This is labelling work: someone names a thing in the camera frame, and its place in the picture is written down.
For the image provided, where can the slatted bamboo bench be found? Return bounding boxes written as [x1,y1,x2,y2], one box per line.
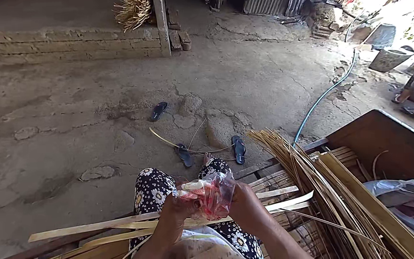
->
[6,138,373,259]

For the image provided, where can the person's left hand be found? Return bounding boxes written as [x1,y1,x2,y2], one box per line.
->
[161,180,201,231]

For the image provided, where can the stack of bricks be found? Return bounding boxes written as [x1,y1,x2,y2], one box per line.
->
[167,8,192,52]

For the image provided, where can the bundle of dry sticks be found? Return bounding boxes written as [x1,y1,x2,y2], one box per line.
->
[113,0,154,32]

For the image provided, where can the corrugated metal sheet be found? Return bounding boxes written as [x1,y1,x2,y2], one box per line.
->
[243,0,305,18]

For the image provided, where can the person's legs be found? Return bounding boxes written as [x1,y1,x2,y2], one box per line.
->
[129,153,264,259]

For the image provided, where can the pile of stones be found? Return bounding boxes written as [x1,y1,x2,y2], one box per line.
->
[306,2,346,40]

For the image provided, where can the person's left forearm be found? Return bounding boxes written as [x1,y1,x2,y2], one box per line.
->
[133,220,184,259]

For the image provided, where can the long flat bamboo strip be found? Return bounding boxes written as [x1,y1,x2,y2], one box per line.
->
[82,201,311,249]
[115,190,315,230]
[28,186,299,243]

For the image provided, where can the translucent plastic bag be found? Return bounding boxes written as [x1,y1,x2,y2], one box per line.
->
[362,179,414,249]

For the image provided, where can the dark blue flip-flop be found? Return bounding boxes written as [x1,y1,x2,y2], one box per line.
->
[231,135,246,165]
[150,101,168,122]
[175,143,194,168]

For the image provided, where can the wooden post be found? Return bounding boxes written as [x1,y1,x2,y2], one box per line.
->
[153,0,172,57]

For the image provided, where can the bundle of thin bamboo splints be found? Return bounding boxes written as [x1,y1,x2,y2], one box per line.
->
[247,129,394,259]

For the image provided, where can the person's right hand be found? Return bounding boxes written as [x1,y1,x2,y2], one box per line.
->
[225,181,273,234]

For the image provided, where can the curved pale bamboo strip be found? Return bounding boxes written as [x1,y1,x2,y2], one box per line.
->
[149,127,236,154]

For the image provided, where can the large brown wooden board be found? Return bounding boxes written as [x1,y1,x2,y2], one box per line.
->
[326,109,414,191]

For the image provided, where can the person's right forearm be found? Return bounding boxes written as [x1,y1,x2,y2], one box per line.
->
[254,217,315,259]

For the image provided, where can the green hose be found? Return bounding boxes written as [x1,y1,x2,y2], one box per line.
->
[293,11,366,148]

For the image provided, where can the thin straight bamboo sliver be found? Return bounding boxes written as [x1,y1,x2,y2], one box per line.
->
[187,118,207,150]

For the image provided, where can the clear plastic packet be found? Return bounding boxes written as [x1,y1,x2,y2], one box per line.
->
[173,172,236,221]

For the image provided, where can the wide brown bamboo plank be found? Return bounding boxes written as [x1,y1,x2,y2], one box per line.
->
[318,152,414,259]

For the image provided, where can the grey bucket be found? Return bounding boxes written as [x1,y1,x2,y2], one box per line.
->
[365,23,397,50]

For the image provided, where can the round grey stone pot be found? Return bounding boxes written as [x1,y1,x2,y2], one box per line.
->
[368,46,414,73]

